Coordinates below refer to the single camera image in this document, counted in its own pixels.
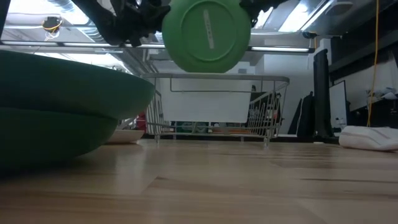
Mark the light green plastic plate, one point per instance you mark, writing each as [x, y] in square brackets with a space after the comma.
[199, 46]

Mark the black leaning case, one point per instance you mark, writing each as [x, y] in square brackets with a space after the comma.
[306, 115]

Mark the white board panel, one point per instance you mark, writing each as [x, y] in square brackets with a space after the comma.
[338, 102]

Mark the long ceiling light track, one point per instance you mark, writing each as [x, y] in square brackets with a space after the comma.
[280, 49]

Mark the red container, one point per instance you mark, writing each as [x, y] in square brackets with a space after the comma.
[142, 123]

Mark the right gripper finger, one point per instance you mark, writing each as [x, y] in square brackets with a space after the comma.
[252, 7]

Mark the black table edge rail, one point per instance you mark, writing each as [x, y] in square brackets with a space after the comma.
[149, 136]

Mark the white plastic utensil caddy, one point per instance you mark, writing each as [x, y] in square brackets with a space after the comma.
[205, 105]

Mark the black upright post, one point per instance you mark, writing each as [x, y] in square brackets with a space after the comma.
[321, 93]

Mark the dark green plastic plate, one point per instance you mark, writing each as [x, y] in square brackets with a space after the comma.
[46, 137]

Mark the white folded towel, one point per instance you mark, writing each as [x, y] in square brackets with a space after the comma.
[367, 138]

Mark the white ceramic plate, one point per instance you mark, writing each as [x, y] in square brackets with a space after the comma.
[124, 136]

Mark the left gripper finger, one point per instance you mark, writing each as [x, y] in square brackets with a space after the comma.
[161, 12]

